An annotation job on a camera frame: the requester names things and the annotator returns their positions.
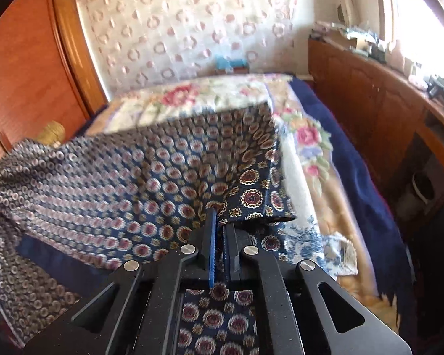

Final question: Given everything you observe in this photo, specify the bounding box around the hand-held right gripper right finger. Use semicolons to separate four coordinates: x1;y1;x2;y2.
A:
224;225;411;355

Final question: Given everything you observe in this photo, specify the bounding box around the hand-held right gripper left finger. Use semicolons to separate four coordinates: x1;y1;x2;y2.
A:
22;209;223;355

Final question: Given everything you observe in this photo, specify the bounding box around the navy circle-patterned garment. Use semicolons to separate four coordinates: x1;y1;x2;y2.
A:
0;101;298;355

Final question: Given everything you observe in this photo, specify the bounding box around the blue-white floral cloth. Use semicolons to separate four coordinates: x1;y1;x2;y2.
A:
277;212;358;276

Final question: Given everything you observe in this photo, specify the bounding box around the floral bed blanket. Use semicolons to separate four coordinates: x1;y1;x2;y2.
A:
85;74;396;326

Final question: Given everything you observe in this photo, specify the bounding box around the dark blue bed sheet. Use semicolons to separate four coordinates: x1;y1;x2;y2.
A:
290;76;419;337

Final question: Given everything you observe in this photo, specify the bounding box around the golden patterned pillow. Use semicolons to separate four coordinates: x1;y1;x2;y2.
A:
35;120;66;146

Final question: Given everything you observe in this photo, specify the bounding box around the white bucket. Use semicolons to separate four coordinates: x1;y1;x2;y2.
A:
396;172;439;215

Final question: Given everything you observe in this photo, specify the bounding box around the long wooden cabinet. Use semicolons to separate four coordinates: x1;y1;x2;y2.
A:
307;31;444;208

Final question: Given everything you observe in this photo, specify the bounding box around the wooden louvered wardrobe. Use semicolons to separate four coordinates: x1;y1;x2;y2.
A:
0;0;110;256

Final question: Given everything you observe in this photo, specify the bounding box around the black device on cabinet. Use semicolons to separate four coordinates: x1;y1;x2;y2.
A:
425;76;444;117

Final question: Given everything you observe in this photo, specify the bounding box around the wooden-framed window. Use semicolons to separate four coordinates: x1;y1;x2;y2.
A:
372;0;444;89

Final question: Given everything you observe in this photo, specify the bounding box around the circle-patterned sheer wall curtain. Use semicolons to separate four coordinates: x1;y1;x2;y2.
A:
74;0;311;93

